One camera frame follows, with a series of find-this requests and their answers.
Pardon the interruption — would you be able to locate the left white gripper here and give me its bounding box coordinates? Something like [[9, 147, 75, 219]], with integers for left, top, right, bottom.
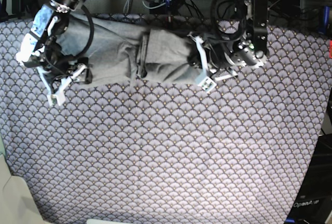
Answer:
[[187, 33, 239, 94]]

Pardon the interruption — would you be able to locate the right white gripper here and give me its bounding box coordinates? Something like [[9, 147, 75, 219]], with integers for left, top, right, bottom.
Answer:
[[37, 58, 93, 106]]

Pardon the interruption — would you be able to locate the light grey T-shirt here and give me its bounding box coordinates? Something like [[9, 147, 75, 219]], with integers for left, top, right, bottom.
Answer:
[[53, 12, 208, 88]]

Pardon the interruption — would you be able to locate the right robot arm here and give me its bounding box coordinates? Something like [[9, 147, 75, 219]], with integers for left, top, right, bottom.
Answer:
[[16, 0, 94, 106]]

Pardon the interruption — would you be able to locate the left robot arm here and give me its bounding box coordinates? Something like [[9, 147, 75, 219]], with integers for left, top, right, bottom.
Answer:
[[188, 0, 269, 93]]

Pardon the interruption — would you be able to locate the red black centre clamp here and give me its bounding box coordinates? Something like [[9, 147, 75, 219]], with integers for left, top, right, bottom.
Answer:
[[164, 0, 172, 25]]

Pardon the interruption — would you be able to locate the purple fan-pattern tablecloth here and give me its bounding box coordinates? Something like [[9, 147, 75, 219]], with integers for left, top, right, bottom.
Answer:
[[1, 20, 331, 223]]

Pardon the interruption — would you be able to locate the red right edge clamp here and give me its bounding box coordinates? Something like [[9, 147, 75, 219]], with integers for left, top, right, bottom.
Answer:
[[329, 40, 332, 58]]

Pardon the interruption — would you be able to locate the white plastic bin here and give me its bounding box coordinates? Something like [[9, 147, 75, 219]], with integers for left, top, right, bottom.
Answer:
[[1, 155, 44, 223]]

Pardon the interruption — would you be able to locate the black OpenArm box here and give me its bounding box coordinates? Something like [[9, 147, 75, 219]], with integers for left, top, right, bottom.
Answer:
[[285, 134, 331, 223]]

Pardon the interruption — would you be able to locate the blue right clamp handle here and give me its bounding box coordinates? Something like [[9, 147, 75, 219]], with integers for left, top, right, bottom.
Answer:
[[320, 6, 330, 34]]

